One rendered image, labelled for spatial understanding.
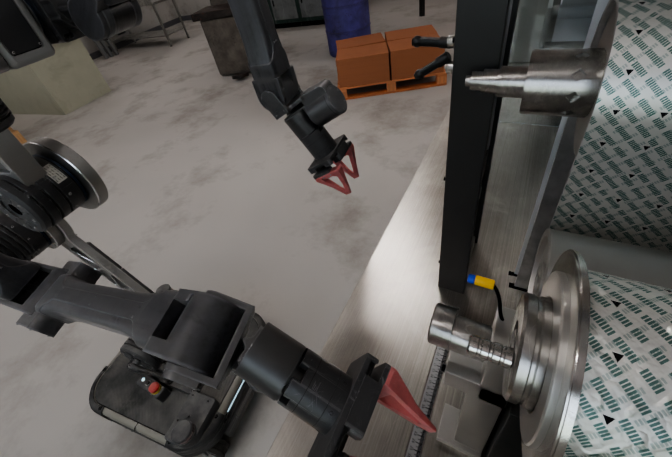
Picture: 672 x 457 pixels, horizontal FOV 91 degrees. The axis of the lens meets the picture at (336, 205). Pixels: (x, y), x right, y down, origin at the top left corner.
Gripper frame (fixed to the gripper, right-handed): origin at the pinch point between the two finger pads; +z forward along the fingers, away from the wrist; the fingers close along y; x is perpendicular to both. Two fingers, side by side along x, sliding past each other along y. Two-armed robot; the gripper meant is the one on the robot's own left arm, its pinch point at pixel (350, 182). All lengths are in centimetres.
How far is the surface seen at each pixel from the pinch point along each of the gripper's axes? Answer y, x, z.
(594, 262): -31, -40, 1
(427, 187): 18.9, -5.2, 19.8
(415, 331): -23.7, -8.7, 21.8
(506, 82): -17.3, -37.8, -12.3
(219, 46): 351, 307, -102
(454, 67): -13.0, -33.0, -15.2
